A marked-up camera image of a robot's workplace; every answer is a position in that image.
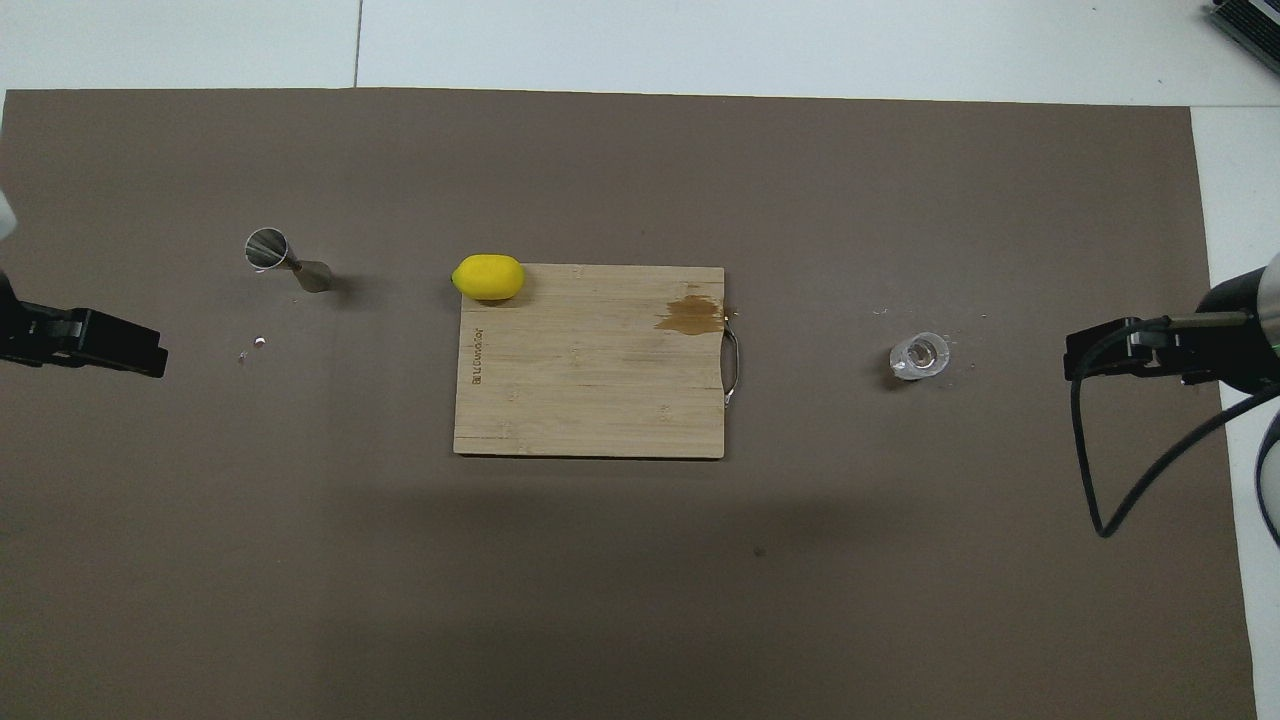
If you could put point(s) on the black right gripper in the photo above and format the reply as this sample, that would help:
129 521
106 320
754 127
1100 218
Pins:
1230 340

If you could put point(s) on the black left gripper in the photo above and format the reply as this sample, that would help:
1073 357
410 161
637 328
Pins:
35 335

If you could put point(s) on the small clear glass cup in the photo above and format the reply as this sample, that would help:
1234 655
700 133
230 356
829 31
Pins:
920 356

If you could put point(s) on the steel cocktail jigger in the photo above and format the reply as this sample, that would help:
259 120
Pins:
268 250

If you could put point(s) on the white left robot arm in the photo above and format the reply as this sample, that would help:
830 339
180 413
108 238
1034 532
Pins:
5 215

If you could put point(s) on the yellow lemon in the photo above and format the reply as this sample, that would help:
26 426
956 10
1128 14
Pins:
488 278

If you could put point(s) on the wooden cutting board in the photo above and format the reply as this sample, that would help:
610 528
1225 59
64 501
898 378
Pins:
590 380

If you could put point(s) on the brown table mat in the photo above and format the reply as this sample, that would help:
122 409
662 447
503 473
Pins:
600 600

